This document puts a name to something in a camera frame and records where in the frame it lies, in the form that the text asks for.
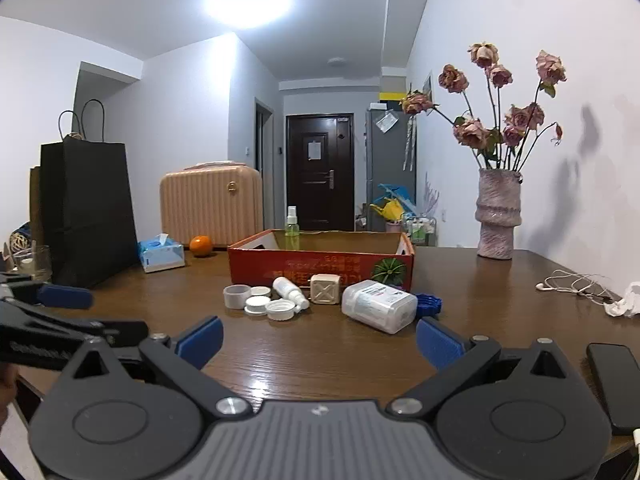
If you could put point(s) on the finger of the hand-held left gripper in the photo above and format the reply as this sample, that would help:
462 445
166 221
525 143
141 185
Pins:
65 296
50 332

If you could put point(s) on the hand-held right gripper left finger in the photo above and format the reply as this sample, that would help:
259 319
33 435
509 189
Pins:
202 341

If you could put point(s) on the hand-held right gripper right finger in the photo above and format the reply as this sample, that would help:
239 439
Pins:
440 342

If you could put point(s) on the blue ridged plastic lid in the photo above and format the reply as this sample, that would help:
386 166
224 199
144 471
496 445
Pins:
431 305

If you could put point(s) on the white round lid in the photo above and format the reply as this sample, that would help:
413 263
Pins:
256 306

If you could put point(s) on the large white plastic jar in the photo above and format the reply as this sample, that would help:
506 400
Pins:
380 307

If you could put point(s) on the small white lid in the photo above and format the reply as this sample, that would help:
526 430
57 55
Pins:
260 291

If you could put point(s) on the white ridged lid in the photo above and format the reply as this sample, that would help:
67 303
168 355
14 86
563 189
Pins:
280 310

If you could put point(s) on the small white bottle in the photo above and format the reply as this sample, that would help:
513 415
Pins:
289 291

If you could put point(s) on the beige square box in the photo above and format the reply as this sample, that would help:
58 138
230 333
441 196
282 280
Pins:
325 290

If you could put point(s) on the red cardboard box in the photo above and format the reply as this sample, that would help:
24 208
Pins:
320 267

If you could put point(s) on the glass cup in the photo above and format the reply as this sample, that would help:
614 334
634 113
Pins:
32 264

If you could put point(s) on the black paper bag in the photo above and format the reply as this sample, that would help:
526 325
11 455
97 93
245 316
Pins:
87 210

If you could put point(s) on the blue tissue pack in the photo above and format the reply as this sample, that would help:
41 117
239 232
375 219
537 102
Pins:
161 256

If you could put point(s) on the orange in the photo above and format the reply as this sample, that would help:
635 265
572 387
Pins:
201 246

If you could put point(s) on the pink flower pot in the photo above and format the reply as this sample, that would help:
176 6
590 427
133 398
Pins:
393 226

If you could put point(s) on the pink ribbed suitcase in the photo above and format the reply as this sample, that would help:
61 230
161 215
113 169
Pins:
210 205

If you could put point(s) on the pink textured vase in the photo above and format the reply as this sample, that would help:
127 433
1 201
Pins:
497 215

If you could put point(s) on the yellow watering can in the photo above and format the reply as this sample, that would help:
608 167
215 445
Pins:
390 210

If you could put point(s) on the white earphones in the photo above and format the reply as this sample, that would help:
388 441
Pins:
570 285

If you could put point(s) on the green spray bottle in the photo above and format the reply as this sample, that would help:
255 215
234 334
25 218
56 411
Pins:
292 225

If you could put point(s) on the blue folding stool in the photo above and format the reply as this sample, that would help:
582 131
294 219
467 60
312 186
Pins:
397 194

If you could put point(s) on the black smartphone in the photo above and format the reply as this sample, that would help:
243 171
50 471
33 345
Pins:
617 385

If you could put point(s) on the grey refrigerator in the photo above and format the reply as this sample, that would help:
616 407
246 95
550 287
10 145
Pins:
392 160

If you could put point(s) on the crumpled white tissue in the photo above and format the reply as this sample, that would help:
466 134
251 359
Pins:
627 302

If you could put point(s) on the dark brown entrance door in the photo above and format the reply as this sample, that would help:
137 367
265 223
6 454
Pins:
320 180

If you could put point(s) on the dried pink roses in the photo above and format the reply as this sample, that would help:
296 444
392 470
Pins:
472 132

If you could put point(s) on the paper note on refrigerator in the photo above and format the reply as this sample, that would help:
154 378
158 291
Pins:
386 121

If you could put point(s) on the yellow box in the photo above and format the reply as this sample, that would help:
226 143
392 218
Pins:
391 96

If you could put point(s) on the small ceiling lamp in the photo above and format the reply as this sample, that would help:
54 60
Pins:
336 61

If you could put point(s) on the round ceiling light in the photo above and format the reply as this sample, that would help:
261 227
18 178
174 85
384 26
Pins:
247 0

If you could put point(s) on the framed wall picture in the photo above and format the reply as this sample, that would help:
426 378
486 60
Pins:
427 89

